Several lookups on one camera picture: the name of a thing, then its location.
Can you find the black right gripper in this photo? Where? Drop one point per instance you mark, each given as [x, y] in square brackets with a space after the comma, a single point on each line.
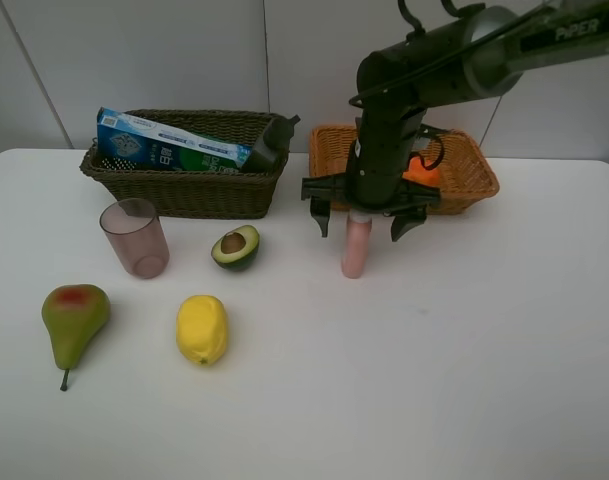
[373, 178]

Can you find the pink bottle white cap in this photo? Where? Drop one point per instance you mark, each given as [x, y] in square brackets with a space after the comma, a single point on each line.
[358, 230]

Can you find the orange tangerine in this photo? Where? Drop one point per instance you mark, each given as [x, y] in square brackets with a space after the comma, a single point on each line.
[417, 173]

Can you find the black square pump bottle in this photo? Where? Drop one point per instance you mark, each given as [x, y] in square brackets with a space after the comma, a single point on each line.
[270, 145]

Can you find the blue green toothpaste box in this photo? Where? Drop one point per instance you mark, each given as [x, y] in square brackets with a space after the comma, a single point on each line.
[156, 146]

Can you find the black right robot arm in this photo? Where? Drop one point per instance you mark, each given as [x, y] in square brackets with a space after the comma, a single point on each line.
[482, 54]

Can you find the orange wicker basket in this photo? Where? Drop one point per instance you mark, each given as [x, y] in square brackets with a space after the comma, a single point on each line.
[465, 175]

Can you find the halved avocado with pit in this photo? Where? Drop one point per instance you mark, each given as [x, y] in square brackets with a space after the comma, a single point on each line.
[237, 249]

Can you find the dark brown wicker basket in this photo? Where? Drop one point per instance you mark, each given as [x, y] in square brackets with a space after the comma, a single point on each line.
[195, 195]

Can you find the yellow lemon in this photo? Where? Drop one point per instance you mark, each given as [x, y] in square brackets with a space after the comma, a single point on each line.
[202, 329]

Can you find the translucent purple plastic cup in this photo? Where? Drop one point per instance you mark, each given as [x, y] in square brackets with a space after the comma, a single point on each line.
[134, 231]

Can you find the green red pear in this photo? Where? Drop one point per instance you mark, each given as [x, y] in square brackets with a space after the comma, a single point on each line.
[73, 315]

